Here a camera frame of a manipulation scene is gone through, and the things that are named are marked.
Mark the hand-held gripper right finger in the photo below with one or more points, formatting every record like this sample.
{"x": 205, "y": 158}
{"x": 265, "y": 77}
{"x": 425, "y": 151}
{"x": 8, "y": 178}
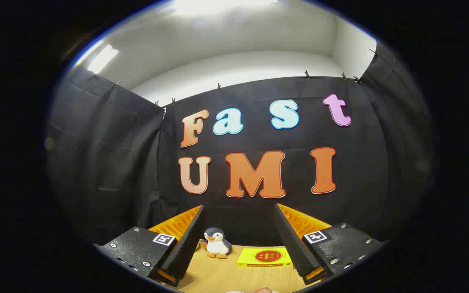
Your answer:
{"x": 291, "y": 240}

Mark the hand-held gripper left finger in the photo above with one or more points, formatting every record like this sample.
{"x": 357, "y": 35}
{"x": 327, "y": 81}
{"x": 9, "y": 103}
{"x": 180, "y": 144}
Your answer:
{"x": 191, "y": 240}

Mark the penguin plush toy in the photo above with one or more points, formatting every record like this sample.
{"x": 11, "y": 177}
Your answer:
{"x": 217, "y": 246}

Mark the yellow book with red circle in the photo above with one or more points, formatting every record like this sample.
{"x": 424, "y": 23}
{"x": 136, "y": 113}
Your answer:
{"x": 265, "y": 257}

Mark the ceiling light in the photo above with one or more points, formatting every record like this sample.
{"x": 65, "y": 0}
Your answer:
{"x": 102, "y": 59}

